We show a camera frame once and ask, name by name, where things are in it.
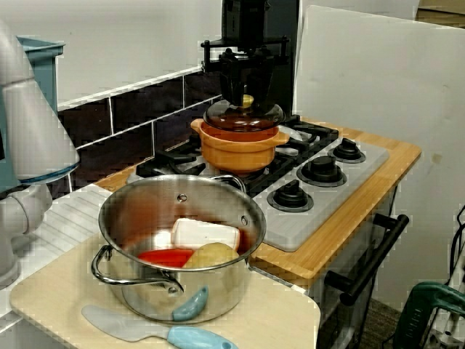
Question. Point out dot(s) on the black stove knob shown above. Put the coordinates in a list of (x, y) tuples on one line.
[(290, 196), (347, 149), (321, 170)]

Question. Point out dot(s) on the toy potato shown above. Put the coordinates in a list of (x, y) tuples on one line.
[(210, 256)]

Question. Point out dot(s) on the white toy food block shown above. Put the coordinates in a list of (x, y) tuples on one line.
[(203, 234)]

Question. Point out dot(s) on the white board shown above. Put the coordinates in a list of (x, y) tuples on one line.
[(381, 91)]

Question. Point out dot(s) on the red toy vegetable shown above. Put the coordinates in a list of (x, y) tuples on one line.
[(163, 258)]

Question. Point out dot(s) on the silver metal frame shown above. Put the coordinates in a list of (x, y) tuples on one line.
[(441, 334)]

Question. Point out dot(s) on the gray toy faucet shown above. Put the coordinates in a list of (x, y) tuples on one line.
[(32, 127)]

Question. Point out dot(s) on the orange plastic toy pot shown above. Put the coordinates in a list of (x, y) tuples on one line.
[(236, 152)]

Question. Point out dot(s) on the light wooden cutting board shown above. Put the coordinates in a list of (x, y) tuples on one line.
[(54, 301)]

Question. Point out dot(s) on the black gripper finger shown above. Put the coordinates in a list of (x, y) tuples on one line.
[(263, 83), (230, 87)]

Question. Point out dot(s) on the white ribbed sink top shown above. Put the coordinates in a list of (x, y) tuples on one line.
[(72, 214)]

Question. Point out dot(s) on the black burner grate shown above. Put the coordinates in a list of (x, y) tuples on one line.
[(170, 163), (319, 134)]

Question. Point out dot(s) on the white toy kitchen cabinet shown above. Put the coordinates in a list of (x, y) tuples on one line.
[(378, 209)]

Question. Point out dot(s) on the green clamp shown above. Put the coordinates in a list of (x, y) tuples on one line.
[(417, 316)]

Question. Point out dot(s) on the gray toy cooktop plate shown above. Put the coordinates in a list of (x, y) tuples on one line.
[(327, 221)]

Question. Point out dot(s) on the glass lid with yellow knob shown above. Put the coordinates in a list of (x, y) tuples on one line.
[(265, 116)]

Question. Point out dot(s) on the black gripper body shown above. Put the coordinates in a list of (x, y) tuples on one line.
[(247, 25)]

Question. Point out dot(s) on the brown cardboard box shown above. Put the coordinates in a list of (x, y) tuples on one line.
[(439, 11)]

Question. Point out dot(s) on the stainless steel pot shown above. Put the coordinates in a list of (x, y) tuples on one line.
[(218, 291)]

